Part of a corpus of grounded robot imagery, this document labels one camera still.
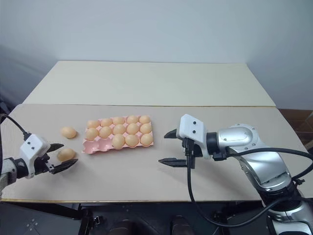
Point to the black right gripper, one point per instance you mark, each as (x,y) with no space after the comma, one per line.
(198,151)

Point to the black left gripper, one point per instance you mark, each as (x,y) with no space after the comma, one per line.
(42,166)

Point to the tan egg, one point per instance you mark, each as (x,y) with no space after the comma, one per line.
(119,129)
(144,119)
(66,154)
(146,139)
(132,119)
(132,141)
(118,120)
(118,141)
(69,132)
(106,122)
(93,124)
(146,128)
(133,128)
(92,134)
(105,132)

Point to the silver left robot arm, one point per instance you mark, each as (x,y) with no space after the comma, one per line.
(7,172)

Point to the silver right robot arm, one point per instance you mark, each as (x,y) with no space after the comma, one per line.
(259,161)

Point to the pink egg tray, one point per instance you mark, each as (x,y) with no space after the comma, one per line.
(93,148)

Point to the dark rounded shape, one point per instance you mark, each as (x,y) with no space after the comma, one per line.
(182,225)

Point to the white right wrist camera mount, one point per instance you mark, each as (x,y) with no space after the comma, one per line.
(192,128)

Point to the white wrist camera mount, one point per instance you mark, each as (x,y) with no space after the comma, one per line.
(31,148)
(192,128)

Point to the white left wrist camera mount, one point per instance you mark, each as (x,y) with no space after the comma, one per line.
(31,148)

